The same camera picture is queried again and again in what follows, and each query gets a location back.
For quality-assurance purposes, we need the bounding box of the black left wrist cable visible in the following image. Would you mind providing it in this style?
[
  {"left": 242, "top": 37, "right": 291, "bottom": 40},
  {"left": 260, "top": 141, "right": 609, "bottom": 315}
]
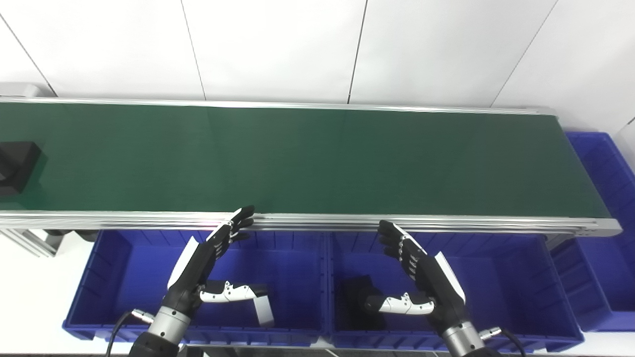
[{"left": 105, "top": 308, "right": 155, "bottom": 357}]

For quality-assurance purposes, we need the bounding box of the grey conveyor motor cover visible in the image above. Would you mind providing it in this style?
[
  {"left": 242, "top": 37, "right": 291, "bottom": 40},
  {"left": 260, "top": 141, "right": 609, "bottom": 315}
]
[{"left": 0, "top": 83, "right": 41, "bottom": 98}]

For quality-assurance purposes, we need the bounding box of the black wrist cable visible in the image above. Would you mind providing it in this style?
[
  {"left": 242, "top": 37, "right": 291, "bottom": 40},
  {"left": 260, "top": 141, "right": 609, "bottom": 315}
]
[
  {"left": 479, "top": 326, "right": 527, "bottom": 357},
  {"left": 105, "top": 308, "right": 155, "bottom": 357}
]

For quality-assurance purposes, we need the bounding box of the green conveyor belt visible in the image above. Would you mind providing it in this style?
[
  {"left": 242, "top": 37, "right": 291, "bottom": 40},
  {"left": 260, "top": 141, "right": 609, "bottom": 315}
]
[
  {"left": 0, "top": 97, "right": 623, "bottom": 238},
  {"left": 0, "top": 102, "right": 612, "bottom": 220}
]

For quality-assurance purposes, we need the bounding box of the black cylinder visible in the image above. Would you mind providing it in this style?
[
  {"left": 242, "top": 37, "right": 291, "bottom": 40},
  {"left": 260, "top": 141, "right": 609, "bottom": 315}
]
[{"left": 0, "top": 141, "right": 42, "bottom": 196}]

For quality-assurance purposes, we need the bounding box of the white grey part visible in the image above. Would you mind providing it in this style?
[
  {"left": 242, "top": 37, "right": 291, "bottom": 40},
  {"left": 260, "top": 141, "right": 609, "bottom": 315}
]
[{"left": 251, "top": 293, "right": 275, "bottom": 328}]

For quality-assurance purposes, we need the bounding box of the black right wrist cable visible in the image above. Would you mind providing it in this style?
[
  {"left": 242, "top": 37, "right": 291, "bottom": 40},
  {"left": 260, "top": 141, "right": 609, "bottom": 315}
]
[{"left": 479, "top": 326, "right": 527, "bottom": 357}]

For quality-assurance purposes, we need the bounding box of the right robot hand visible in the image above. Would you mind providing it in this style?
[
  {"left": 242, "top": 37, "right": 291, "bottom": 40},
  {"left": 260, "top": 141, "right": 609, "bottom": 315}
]
[{"left": 365, "top": 220, "right": 469, "bottom": 332}]

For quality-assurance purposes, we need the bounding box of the aluminium conveyor support leg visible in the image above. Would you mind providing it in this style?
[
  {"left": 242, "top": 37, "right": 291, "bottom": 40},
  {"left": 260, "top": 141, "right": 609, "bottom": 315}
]
[{"left": 0, "top": 228, "right": 63, "bottom": 258}]

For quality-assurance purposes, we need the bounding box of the blue bin at conveyor end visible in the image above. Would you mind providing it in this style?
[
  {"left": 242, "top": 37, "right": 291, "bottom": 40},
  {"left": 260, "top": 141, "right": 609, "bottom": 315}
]
[{"left": 551, "top": 131, "right": 635, "bottom": 332}]

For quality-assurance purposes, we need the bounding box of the blue bin holding white part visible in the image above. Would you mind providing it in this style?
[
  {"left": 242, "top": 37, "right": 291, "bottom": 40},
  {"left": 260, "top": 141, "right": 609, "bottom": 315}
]
[{"left": 63, "top": 229, "right": 330, "bottom": 345}]

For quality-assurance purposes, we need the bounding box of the blue bin holding black part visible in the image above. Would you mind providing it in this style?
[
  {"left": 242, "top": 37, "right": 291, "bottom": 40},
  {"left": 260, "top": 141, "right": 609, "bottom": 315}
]
[{"left": 325, "top": 232, "right": 585, "bottom": 354}]

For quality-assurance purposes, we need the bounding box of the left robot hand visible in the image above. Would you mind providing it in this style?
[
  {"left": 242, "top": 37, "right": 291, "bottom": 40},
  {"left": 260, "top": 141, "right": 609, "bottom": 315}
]
[{"left": 163, "top": 206, "right": 269, "bottom": 318}]

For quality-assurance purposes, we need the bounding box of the black block part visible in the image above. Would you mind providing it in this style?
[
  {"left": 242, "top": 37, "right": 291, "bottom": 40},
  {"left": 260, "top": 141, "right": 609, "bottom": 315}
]
[{"left": 346, "top": 275, "right": 387, "bottom": 330}]

